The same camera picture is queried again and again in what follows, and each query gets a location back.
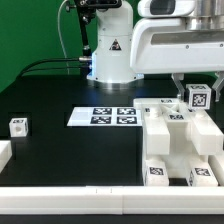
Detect black camera stand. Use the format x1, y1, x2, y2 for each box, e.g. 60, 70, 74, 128
66, 0, 122, 76

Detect black cables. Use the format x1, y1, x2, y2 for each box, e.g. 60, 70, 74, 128
14, 57, 93, 79

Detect grey cable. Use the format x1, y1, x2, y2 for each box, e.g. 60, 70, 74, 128
56, 0, 72, 75

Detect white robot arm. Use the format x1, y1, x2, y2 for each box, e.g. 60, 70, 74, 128
88, 0, 224, 91

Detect white left border block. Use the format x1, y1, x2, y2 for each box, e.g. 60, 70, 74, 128
0, 140, 12, 173

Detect small white tagged cube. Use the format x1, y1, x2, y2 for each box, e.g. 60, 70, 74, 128
186, 84, 211, 109

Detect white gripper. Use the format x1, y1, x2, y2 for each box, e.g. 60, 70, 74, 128
130, 0, 224, 101

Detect white border block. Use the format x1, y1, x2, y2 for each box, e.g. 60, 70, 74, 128
209, 153, 224, 187
0, 140, 12, 173

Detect white chair seat block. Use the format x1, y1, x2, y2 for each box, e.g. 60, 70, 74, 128
142, 110, 224, 178

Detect small white cube with hole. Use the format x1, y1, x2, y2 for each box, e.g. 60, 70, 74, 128
9, 118, 28, 137

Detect white right border block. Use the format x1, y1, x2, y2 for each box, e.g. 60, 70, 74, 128
209, 153, 224, 187

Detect white flat chair panel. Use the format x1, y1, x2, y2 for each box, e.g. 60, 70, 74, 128
67, 107, 142, 127

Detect white front border rail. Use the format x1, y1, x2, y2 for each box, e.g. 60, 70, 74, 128
0, 186, 224, 215

